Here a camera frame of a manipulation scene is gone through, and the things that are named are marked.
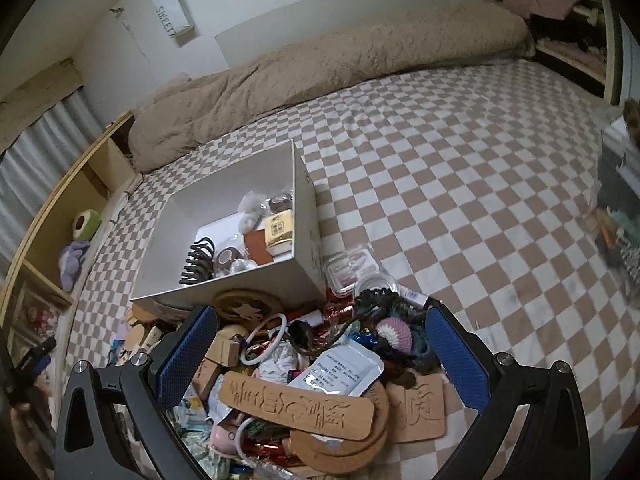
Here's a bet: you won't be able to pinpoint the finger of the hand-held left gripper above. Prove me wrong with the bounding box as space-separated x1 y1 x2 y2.
20 336 57 373

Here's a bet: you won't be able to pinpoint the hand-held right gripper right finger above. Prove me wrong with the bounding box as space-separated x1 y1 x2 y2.
424 304 590 480

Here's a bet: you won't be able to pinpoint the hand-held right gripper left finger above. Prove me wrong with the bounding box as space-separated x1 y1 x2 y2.
54 304 219 480

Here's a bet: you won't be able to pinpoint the brown hair claw clip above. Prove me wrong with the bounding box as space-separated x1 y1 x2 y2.
178 236 217 287

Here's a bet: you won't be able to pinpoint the brown leather card holder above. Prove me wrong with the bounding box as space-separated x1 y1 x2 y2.
244 229 276 267

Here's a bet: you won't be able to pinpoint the cream small box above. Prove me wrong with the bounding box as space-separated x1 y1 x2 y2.
263 209 297 257

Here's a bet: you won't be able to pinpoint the white fluffy pompom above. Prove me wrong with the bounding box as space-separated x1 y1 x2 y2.
237 190 269 232

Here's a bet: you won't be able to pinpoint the white cardboard box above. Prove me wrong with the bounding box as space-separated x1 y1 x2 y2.
129 138 329 315

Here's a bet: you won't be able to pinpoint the person's left forearm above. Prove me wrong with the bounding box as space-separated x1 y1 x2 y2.
9 402 57 471

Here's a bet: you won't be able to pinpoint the light wooden block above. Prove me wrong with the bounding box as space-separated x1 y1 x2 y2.
202 324 242 368

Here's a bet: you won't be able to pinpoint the doll in clear dome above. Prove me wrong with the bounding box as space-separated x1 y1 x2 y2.
10 280 73 346

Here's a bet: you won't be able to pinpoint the blue floral plastic bag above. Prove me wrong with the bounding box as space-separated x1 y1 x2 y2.
172 395 216 436

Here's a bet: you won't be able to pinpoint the square carved wooden plaque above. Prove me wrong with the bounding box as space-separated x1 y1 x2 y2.
386 375 447 444

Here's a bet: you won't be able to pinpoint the pink white crochet flower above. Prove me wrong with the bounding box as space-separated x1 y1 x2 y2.
372 317 415 357

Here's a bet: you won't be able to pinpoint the wooden cutout coaster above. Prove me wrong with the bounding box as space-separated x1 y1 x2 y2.
211 287 282 332

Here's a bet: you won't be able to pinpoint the white crumpled paper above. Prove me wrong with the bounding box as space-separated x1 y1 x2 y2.
256 346 302 387

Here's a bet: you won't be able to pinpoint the pink case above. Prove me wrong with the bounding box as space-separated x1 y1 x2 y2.
210 422 243 460

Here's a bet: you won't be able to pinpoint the purple plush toy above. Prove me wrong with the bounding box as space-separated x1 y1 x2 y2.
58 240 93 293

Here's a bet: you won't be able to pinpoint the clear round lid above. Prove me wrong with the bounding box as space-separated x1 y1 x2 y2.
356 271 402 303

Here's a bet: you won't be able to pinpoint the red shiny wrapper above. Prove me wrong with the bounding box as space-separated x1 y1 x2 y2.
324 304 362 328

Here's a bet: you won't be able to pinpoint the long carved wooden plaque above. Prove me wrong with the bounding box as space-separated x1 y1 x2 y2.
218 370 377 444

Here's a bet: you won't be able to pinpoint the white medicine sachet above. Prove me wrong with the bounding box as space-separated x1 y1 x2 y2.
286 341 387 400

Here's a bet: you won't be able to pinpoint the green avocado plush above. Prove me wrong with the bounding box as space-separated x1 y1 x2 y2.
72 208 104 241

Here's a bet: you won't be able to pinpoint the clear plastic case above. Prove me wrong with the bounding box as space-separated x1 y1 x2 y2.
324 245 385 297

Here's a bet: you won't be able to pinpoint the checkered bedsheet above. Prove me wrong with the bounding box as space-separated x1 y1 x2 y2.
55 57 640 480

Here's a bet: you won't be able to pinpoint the grey curtain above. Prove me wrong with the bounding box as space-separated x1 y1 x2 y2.
0 87 108 276

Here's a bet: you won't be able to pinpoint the wooden bedside shelf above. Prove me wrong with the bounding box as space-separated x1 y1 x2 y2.
0 112 136 376

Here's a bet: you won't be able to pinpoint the clear storage box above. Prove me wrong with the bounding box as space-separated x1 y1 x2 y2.
595 115 640 283

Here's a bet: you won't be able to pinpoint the beige printed valance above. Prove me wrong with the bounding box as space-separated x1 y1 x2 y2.
0 57 83 116

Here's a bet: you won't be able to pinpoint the brown fluffy thing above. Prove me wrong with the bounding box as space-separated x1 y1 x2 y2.
621 99 640 142

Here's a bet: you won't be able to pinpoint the beige fluffy blanket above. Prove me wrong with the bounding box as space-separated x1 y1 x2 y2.
127 1 535 175

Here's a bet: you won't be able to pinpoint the closet shelves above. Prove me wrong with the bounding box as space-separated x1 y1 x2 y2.
480 0 623 106

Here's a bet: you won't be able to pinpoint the white hanging tissue bag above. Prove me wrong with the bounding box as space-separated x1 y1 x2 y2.
150 0 197 50

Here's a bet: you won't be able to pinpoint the white louvre door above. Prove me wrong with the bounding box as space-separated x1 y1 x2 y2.
617 10 640 106

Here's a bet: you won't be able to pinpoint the dark crochet hair ties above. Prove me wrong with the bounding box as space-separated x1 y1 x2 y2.
352 287 443 375

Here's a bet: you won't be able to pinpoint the white plastic ring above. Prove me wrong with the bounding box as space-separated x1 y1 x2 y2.
238 312 290 366

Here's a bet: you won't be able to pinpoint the white hanging cable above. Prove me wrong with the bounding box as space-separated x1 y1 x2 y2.
111 6 151 68

